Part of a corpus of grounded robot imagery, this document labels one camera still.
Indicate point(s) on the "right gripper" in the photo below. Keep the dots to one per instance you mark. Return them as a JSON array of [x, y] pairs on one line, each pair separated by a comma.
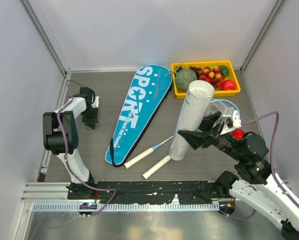
[[195, 138]]

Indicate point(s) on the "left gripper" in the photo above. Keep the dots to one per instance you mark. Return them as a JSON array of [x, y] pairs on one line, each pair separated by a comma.
[[91, 123]]

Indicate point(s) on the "clear tube lid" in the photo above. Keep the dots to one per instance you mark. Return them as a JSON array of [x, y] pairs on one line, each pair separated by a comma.
[[86, 128]]

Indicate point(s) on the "blue badminton racket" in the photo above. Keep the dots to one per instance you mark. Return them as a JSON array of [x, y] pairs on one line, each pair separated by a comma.
[[166, 159], [216, 105]]

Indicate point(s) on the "white shuttlecock tube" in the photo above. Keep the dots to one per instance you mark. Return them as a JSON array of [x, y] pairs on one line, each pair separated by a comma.
[[197, 99]]

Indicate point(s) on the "blue racket bag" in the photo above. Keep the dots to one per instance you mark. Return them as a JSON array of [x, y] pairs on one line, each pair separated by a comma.
[[149, 87]]

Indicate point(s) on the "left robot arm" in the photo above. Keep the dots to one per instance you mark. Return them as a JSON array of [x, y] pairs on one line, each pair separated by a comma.
[[61, 138]]

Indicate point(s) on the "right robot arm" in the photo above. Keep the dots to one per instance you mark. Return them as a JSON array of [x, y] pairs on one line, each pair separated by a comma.
[[256, 183]]

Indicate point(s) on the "red apple on table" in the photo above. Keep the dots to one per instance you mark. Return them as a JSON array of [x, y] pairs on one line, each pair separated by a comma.
[[238, 134]]

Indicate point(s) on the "yellow plastic tray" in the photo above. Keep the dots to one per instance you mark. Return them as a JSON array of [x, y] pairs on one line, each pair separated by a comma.
[[202, 64]]

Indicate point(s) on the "red apple in tray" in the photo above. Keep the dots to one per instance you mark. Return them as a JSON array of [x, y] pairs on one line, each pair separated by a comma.
[[228, 85]]

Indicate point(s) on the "green melon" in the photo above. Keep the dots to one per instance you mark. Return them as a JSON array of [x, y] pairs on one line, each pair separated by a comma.
[[184, 77]]

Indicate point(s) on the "red cherry cluster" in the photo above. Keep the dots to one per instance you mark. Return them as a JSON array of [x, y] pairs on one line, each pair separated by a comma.
[[212, 75]]

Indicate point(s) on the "dark grape bunch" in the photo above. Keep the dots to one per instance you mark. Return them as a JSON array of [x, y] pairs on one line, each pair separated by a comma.
[[196, 70]]

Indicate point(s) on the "green lime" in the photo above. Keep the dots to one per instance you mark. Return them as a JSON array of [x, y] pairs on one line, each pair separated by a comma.
[[224, 70]]

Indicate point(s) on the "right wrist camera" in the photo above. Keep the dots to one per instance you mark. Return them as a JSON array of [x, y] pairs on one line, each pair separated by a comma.
[[231, 118]]

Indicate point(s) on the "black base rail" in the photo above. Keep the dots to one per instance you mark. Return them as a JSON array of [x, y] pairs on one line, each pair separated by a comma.
[[151, 193]]

